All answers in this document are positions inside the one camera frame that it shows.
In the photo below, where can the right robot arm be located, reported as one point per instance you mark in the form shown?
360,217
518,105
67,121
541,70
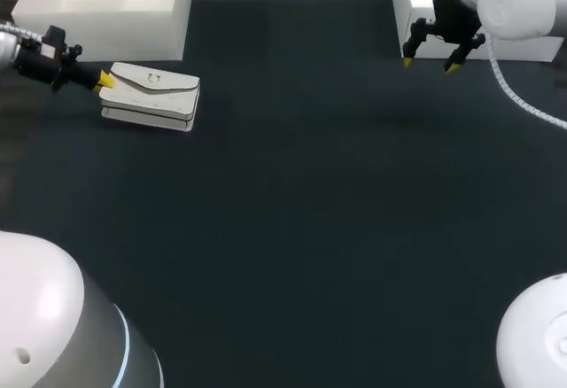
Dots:
518,2

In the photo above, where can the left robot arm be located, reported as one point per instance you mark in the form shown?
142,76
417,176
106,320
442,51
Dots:
40,317

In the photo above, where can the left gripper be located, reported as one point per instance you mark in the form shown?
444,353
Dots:
37,60

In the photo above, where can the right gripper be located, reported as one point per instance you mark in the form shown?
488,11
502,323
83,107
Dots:
456,18

